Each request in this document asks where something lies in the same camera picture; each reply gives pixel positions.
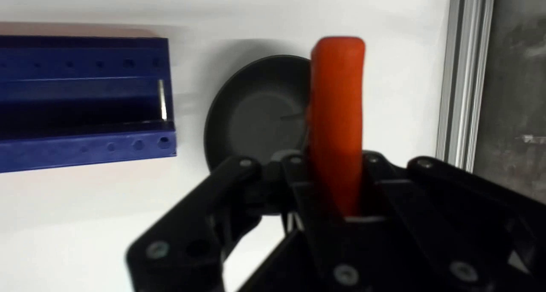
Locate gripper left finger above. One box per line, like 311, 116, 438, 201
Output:
126, 152, 342, 292

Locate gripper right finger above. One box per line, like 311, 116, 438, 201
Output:
362, 152, 546, 292

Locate red cylindrical object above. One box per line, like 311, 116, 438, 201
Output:
308, 36, 366, 219

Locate black bowl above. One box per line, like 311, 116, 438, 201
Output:
203, 55, 313, 216

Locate aluminium frame profile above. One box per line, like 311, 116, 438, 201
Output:
435, 0, 497, 172

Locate blue perforated metal rail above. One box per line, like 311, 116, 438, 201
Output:
0, 35, 178, 174

